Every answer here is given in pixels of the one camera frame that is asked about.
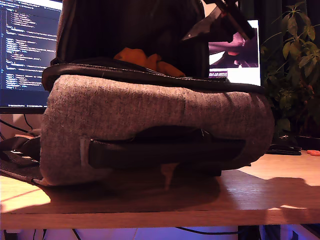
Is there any monitor with dark code screen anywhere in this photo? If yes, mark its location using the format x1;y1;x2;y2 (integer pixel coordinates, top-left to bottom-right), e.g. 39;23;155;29
0;0;63;115

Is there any yellow pair of socks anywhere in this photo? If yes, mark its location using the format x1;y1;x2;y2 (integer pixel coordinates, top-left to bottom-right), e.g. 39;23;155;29
113;47;186;78

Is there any dark curtain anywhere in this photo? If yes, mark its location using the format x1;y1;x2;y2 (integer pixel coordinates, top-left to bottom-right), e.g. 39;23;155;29
238;0;320;136

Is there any grey Google backpack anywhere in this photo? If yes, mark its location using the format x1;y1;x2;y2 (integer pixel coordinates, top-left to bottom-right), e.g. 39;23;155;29
0;0;276;187

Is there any black desk cable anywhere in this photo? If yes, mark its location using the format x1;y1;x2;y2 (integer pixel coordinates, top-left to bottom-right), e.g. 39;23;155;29
0;119;33;133

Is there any monitor with white screen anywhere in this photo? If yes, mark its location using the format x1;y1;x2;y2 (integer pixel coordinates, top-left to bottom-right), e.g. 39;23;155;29
203;19;261;87

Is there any black table leg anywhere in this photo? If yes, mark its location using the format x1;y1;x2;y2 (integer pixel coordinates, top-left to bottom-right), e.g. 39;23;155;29
238;225;261;240

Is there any green leafy house plant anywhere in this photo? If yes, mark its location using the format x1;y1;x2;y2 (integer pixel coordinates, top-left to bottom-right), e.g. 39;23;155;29
259;1;320;141

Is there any black cable under table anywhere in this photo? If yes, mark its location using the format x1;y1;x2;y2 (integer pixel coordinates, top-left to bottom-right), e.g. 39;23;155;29
174;226;240;236

